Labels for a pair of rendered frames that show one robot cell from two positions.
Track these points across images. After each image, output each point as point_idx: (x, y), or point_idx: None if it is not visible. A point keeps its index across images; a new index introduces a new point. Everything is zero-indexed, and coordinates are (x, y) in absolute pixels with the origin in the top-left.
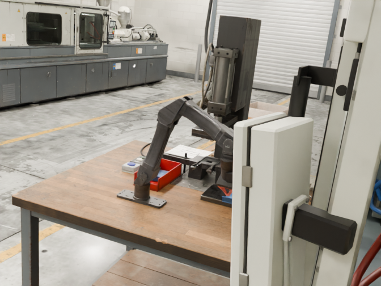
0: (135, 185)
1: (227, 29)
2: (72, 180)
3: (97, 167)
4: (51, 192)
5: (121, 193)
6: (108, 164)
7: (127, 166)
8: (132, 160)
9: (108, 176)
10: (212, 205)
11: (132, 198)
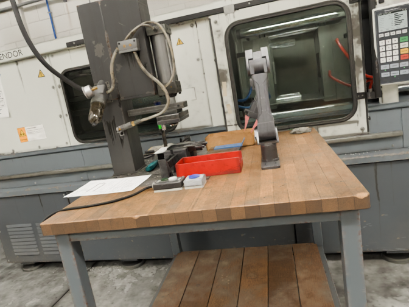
0: (274, 146)
1: (142, 8)
2: (268, 191)
3: (205, 198)
4: (321, 184)
5: (274, 165)
6: (187, 198)
7: (202, 176)
8: (178, 180)
9: (229, 186)
10: (244, 151)
11: (277, 160)
